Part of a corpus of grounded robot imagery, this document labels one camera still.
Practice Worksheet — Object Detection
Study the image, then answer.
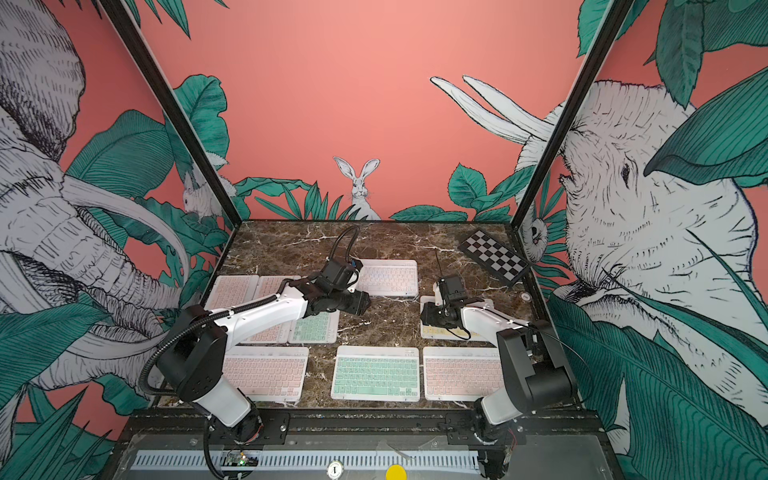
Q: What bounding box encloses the checkerboard calibration plate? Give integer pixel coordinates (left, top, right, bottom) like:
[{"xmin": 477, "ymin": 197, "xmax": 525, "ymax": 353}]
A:
[{"xmin": 458, "ymin": 229, "xmax": 530, "ymax": 287}]

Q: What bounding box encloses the pink keyboard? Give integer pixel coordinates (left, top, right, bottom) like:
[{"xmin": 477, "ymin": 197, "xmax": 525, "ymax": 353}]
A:
[
  {"xmin": 244, "ymin": 276, "xmax": 298, "ymax": 344},
  {"xmin": 204, "ymin": 275, "xmax": 259, "ymax": 310},
  {"xmin": 223, "ymin": 346, "xmax": 309, "ymax": 403},
  {"xmin": 422, "ymin": 347, "xmax": 504, "ymax": 402}
]

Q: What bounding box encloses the white vented strip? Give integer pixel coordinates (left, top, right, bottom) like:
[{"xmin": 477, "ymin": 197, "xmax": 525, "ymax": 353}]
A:
[{"xmin": 129, "ymin": 450, "xmax": 479, "ymax": 473}]

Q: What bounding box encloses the white keyboard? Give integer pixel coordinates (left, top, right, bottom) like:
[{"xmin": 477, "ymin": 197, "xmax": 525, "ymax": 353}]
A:
[{"xmin": 355, "ymin": 259, "xmax": 419, "ymax": 298}]

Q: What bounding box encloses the black frame post right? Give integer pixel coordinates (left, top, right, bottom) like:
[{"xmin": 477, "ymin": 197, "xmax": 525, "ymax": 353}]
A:
[{"xmin": 511, "ymin": 0, "xmax": 633, "ymax": 230}]

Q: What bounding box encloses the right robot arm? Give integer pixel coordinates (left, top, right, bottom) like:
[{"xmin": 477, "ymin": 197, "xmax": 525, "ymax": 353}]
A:
[{"xmin": 420, "ymin": 275, "xmax": 578, "ymax": 445}]

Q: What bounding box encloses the yellow round button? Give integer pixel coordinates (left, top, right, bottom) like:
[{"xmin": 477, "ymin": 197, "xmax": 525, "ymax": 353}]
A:
[{"xmin": 385, "ymin": 464, "xmax": 408, "ymax": 480}]

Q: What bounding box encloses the green keyboard front centre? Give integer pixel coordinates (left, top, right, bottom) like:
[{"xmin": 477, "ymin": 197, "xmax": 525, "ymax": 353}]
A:
[{"xmin": 331, "ymin": 345, "xmax": 421, "ymax": 403}]

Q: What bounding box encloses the black corrugated cable left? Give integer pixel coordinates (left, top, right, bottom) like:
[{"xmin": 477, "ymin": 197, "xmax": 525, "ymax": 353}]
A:
[{"xmin": 137, "ymin": 308, "xmax": 235, "ymax": 397}]

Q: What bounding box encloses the pink keyboard front left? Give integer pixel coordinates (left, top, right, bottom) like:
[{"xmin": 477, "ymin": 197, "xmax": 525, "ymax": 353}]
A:
[{"xmin": 223, "ymin": 346, "xmax": 309, "ymax": 403}]

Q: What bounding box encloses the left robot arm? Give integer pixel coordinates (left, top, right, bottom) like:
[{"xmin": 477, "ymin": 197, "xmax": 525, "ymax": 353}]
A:
[{"xmin": 138, "ymin": 257, "xmax": 371, "ymax": 444}]

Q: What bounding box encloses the pink keyboard far left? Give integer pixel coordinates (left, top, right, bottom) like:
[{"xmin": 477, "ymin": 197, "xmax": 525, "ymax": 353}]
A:
[{"xmin": 204, "ymin": 275, "xmax": 259, "ymax": 310}]

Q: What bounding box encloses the yellow keyboard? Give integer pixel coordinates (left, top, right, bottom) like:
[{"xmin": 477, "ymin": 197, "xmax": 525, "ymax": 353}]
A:
[{"xmin": 419, "ymin": 296, "xmax": 495, "ymax": 342}]

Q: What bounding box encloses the black frame post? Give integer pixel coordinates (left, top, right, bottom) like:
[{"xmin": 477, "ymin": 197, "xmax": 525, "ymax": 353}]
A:
[
  {"xmin": 511, "ymin": 0, "xmax": 633, "ymax": 230},
  {"xmin": 99, "ymin": 0, "xmax": 242, "ymax": 229}
]

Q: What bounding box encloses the pink keyboard front right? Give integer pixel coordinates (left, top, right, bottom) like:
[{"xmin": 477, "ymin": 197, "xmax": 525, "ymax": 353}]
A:
[{"xmin": 422, "ymin": 347, "xmax": 504, "ymax": 402}]

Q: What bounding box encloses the black frame post left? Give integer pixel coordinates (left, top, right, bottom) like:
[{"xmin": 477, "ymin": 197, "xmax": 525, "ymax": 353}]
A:
[{"xmin": 99, "ymin": 0, "xmax": 242, "ymax": 229}]

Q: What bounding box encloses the black mounting rail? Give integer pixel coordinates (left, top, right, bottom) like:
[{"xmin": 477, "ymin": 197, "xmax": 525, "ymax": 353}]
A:
[{"xmin": 118, "ymin": 408, "xmax": 606, "ymax": 447}]

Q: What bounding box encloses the green keyboard upright left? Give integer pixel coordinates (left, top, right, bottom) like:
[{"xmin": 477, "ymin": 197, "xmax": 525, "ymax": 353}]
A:
[{"xmin": 289, "ymin": 311, "xmax": 340, "ymax": 344}]

